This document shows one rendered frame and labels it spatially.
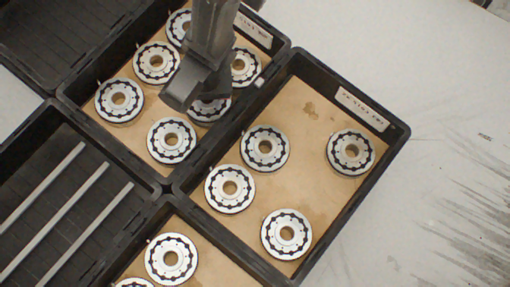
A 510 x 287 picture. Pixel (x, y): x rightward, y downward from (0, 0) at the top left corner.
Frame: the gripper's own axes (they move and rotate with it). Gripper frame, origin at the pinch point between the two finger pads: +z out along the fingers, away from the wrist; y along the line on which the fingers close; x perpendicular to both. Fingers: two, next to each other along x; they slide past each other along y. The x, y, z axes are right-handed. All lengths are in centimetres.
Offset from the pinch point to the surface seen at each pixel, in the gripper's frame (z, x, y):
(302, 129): 6.2, -6.6, 19.9
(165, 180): -4.5, -18.1, -8.6
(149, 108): 5.8, 0.2, -12.4
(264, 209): 5.7, -23.4, 10.1
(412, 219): 19, -26, 45
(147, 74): 2.8, 6.9, -12.3
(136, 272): 5.1, -34.0, -15.9
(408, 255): 19, -34, 43
